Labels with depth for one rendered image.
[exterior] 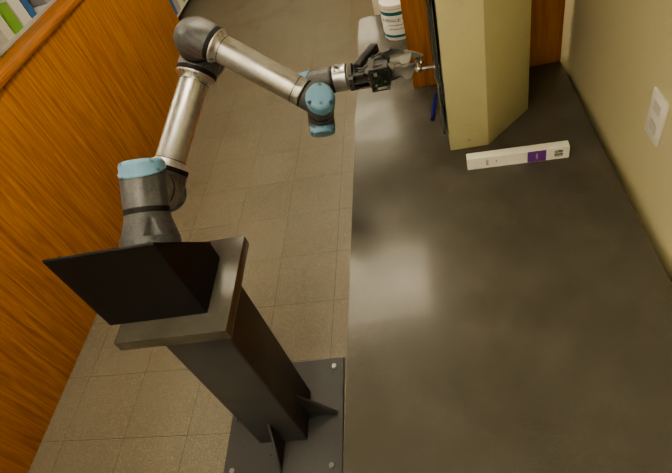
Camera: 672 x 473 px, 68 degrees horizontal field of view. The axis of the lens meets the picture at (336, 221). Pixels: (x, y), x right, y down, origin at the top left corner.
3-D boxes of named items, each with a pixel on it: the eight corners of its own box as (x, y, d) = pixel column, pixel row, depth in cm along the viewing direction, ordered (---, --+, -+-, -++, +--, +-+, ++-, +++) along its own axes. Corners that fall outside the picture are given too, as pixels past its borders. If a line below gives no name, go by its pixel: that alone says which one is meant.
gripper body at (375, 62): (393, 89, 140) (351, 97, 142) (392, 73, 146) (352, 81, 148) (389, 65, 135) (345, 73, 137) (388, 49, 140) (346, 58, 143)
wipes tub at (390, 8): (415, 22, 210) (410, -14, 199) (417, 37, 201) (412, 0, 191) (384, 28, 213) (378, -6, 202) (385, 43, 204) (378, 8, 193)
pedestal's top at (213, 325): (121, 351, 134) (113, 343, 132) (153, 258, 156) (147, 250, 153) (231, 338, 128) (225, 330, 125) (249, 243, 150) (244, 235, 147)
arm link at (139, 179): (113, 210, 122) (107, 155, 123) (134, 214, 135) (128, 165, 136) (162, 203, 122) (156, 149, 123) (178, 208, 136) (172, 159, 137)
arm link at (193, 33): (176, -9, 127) (345, 83, 127) (188, 12, 138) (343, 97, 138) (153, 30, 126) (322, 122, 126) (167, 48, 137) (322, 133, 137)
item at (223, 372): (222, 484, 194) (84, 381, 130) (241, 369, 227) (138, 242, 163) (343, 477, 184) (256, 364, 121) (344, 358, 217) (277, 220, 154)
